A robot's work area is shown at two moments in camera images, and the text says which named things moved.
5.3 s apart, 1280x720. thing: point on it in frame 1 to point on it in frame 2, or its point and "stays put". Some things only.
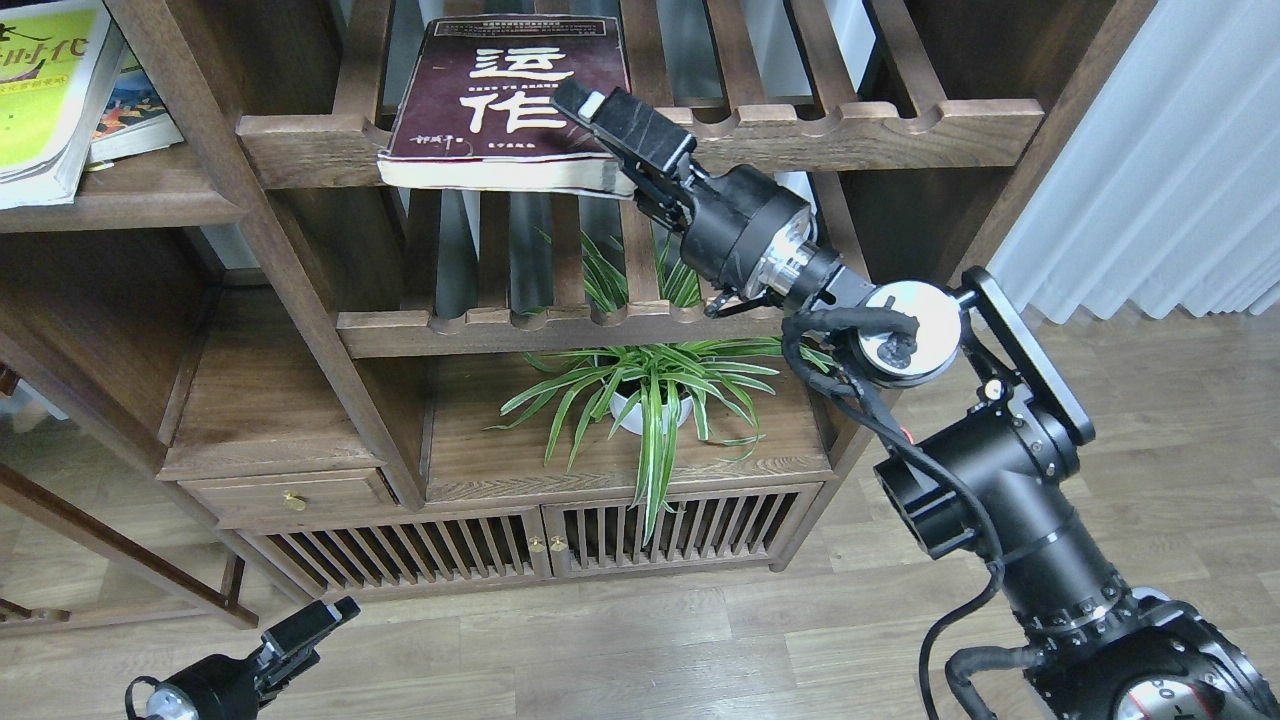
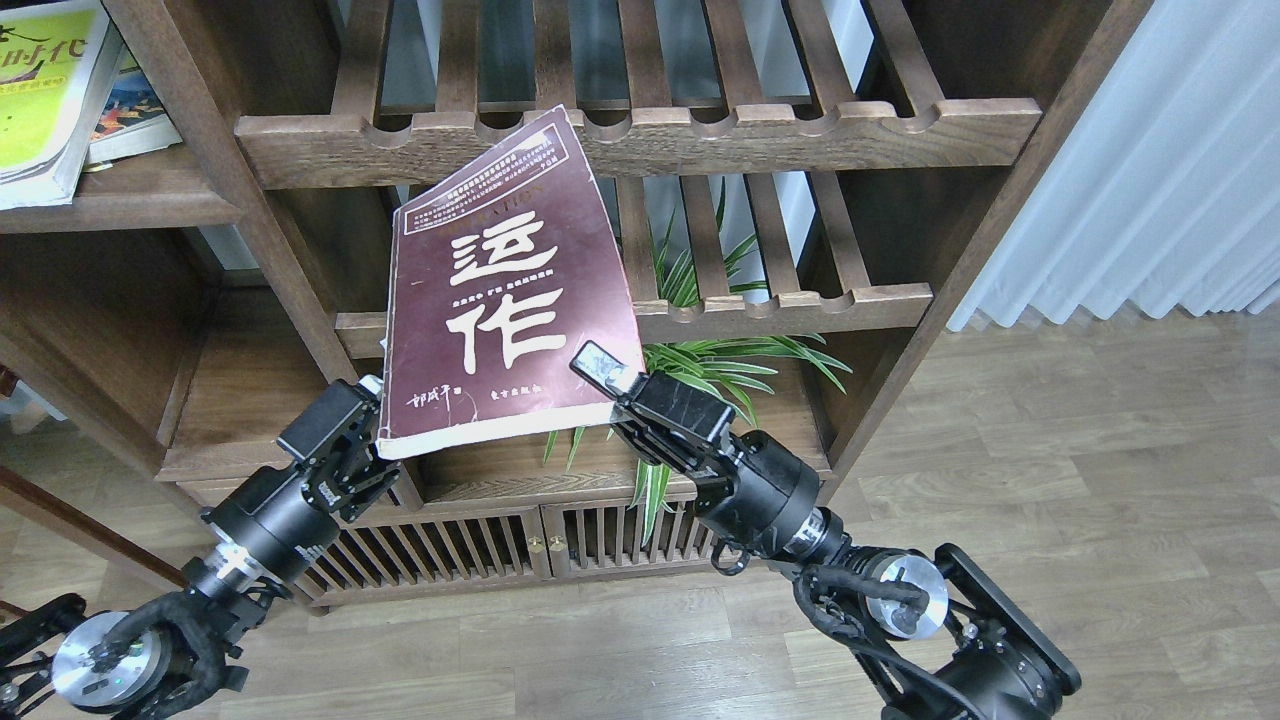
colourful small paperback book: x=134 y=120 stays put
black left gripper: x=227 y=687 to x=283 y=523
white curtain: x=1169 y=195 stays put
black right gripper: x=744 y=231 to x=757 y=492
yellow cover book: x=60 y=64 stays put
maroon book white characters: x=478 y=110 to x=499 y=273
